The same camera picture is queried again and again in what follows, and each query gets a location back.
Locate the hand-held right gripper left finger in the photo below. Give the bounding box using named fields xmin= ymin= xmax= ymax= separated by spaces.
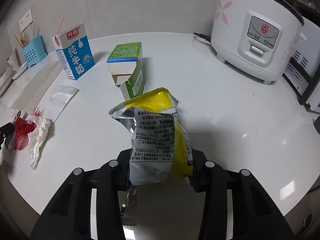
xmin=30 ymin=149 xmax=137 ymax=240

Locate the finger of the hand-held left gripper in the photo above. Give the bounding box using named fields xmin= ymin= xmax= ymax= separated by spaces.
xmin=0 ymin=122 xmax=16 ymax=137
xmin=0 ymin=135 xmax=15 ymax=153

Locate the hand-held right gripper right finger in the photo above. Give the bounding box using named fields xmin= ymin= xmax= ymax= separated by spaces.
xmin=186 ymin=147 xmax=300 ymax=240

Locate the red mesh net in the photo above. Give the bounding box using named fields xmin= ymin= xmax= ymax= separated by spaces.
xmin=14 ymin=107 xmax=44 ymax=151

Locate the white tissue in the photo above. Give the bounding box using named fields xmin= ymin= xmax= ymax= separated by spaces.
xmin=26 ymin=115 xmax=54 ymax=170

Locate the yellow and silver snack packet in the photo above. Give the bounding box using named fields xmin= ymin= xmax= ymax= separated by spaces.
xmin=109 ymin=87 xmax=196 ymax=193

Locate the foil dish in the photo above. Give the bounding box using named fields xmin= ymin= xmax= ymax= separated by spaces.
xmin=11 ymin=61 xmax=28 ymax=80

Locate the clear plastic bag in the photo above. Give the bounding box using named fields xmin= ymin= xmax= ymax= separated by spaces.
xmin=43 ymin=85 xmax=79 ymax=123

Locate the blue utensil holder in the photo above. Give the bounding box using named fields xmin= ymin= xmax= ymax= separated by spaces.
xmin=20 ymin=35 xmax=47 ymax=68

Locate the blue and white milk carton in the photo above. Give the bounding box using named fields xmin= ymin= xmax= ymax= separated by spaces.
xmin=52 ymin=23 xmax=95 ymax=80

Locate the green and white cardboard box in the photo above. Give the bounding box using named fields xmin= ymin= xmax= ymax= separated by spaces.
xmin=107 ymin=42 xmax=146 ymax=100

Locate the pink drinking straw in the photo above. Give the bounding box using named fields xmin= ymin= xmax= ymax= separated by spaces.
xmin=56 ymin=17 xmax=65 ymax=35

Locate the white countertop oven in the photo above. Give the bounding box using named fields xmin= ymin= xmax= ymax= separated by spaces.
xmin=282 ymin=15 xmax=320 ymax=110

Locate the white flowered rice cooker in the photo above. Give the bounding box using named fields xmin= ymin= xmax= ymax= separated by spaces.
xmin=206 ymin=0 xmax=307 ymax=85

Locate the white wall socket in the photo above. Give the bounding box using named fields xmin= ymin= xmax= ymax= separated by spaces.
xmin=19 ymin=9 xmax=34 ymax=30

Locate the black power cord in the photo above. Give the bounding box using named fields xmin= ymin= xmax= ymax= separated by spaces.
xmin=193 ymin=32 xmax=213 ymax=46

